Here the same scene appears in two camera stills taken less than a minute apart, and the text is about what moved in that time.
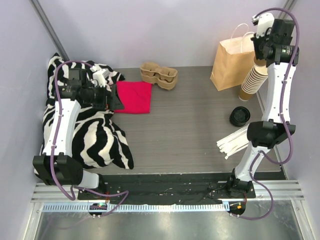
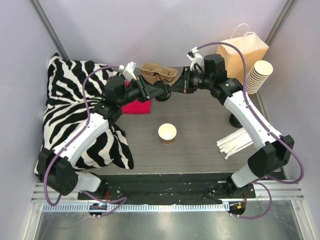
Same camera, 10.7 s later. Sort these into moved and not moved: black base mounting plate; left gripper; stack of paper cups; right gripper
Moved: right gripper; left gripper
Not moved: black base mounting plate; stack of paper cups
